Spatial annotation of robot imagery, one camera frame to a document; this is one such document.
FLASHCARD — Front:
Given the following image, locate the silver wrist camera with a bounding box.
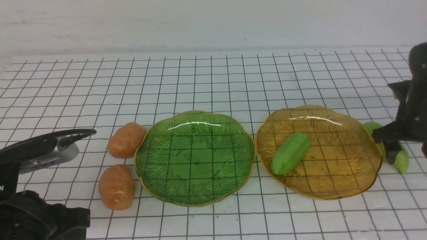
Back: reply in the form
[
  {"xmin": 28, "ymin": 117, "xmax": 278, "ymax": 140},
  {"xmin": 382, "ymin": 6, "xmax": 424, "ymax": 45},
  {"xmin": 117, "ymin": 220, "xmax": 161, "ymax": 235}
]
[{"xmin": 0, "ymin": 129, "xmax": 97, "ymax": 176}]

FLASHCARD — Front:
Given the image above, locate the brown potato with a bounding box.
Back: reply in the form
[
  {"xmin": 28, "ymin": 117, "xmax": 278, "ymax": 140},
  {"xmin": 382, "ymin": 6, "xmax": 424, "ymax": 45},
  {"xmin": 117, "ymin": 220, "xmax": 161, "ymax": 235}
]
[
  {"xmin": 98, "ymin": 164, "xmax": 135, "ymax": 211},
  {"xmin": 108, "ymin": 122, "xmax": 147, "ymax": 159}
]

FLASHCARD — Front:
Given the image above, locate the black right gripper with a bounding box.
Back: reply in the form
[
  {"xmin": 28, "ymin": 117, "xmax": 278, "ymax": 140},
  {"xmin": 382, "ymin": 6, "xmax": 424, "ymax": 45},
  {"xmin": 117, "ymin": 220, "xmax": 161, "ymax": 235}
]
[{"xmin": 372, "ymin": 42, "xmax": 427, "ymax": 165}]

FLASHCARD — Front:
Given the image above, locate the white grid tablecloth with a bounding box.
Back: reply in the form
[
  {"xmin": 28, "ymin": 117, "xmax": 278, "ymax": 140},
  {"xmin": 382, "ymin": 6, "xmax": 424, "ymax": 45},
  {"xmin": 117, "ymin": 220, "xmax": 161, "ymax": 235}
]
[{"xmin": 0, "ymin": 48, "xmax": 427, "ymax": 240}]

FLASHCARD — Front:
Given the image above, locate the short green gourd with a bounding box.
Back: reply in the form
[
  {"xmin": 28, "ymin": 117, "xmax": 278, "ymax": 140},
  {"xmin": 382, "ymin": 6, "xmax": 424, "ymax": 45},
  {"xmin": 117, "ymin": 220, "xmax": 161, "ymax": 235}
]
[{"xmin": 271, "ymin": 133, "xmax": 311, "ymax": 176}]

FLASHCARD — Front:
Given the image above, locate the long green gourd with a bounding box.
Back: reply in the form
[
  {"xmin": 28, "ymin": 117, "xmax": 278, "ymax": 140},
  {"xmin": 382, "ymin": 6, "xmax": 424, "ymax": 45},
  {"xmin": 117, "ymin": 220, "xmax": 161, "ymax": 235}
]
[{"xmin": 364, "ymin": 121, "xmax": 410, "ymax": 174}]

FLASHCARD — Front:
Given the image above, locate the green glass plate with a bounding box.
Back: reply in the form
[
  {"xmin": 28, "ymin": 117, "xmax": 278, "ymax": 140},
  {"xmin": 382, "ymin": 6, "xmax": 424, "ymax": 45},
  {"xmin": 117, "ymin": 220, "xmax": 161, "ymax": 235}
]
[{"xmin": 134, "ymin": 110, "xmax": 257, "ymax": 207}]

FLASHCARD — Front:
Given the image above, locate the amber glass plate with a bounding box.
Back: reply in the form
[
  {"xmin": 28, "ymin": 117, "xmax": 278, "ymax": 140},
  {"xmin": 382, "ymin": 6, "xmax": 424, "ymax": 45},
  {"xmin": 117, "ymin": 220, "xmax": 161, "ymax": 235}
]
[{"xmin": 255, "ymin": 105, "xmax": 382, "ymax": 200}]

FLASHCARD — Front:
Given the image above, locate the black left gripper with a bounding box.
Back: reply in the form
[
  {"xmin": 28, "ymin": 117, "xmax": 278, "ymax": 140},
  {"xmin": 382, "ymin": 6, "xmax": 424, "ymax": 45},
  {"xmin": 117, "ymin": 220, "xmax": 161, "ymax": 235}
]
[{"xmin": 0, "ymin": 161, "xmax": 90, "ymax": 240}]

